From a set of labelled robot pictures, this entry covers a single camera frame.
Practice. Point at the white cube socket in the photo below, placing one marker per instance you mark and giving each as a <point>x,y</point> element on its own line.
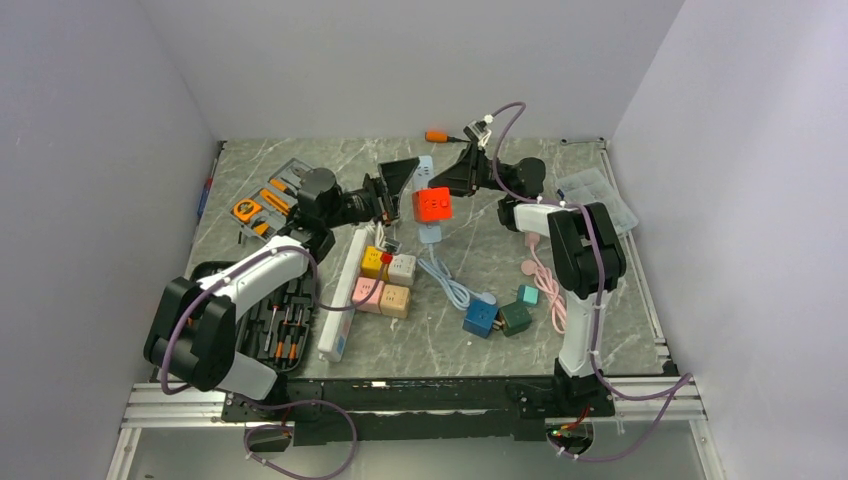
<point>401,270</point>

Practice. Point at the white power strip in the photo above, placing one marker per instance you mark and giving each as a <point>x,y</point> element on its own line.
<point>337,324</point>

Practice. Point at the light blue power strip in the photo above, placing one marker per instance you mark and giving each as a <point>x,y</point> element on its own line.
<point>429,233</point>

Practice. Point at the blue red pen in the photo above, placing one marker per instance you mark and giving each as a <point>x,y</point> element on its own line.
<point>205,192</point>

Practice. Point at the pink cube socket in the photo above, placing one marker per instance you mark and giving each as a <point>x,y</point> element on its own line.
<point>366,295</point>

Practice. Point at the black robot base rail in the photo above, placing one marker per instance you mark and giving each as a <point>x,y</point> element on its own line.
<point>519,407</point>

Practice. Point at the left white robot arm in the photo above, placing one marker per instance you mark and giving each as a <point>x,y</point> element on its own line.
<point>194,330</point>

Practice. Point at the blue cube adapter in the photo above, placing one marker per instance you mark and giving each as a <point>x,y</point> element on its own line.
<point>479,318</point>

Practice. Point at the clear plastic organizer box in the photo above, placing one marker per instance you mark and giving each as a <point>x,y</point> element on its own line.
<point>591,186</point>

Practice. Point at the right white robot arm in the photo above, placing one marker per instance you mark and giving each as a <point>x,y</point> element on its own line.
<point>588,259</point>

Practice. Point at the orange handled screwdriver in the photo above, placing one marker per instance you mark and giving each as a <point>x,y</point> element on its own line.
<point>439,137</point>

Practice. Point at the tan cube socket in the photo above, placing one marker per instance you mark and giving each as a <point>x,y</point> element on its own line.
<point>395,301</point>

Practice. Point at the pink power strip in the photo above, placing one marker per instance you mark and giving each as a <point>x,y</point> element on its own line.
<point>532,240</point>

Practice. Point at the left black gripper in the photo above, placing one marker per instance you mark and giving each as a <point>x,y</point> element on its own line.
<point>396,175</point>

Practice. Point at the green cube adapter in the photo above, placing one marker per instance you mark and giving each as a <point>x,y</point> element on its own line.
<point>513,318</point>

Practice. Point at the red cube socket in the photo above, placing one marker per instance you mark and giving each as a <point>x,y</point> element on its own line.
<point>432,205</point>

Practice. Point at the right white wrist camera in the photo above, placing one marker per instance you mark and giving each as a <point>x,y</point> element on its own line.
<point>479,131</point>

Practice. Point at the yellow cube socket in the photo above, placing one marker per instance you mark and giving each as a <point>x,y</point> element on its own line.
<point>373,264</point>

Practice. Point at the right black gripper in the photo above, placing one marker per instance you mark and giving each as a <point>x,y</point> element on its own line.
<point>459,177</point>

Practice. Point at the teal plug adapter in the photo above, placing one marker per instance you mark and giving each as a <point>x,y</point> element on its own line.
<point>528,295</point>

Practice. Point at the grey tool tray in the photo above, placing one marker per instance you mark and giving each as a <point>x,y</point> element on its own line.
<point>264,211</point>

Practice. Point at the black tool case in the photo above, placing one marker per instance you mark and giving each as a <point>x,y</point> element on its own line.
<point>276,330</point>

